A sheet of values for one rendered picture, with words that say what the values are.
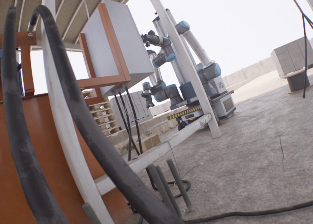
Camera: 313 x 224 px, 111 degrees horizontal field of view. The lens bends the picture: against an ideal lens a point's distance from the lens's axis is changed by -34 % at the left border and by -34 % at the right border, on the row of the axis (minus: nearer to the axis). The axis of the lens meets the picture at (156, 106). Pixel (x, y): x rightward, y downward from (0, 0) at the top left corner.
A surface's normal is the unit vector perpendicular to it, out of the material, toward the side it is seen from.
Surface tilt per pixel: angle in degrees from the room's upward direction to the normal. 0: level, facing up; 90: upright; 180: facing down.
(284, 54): 90
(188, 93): 90
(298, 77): 90
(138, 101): 90
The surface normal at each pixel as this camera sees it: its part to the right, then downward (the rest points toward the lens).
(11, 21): 0.61, -0.66
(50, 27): 0.09, -0.39
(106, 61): -0.63, 0.20
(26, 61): 0.69, -0.30
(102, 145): 0.26, -0.70
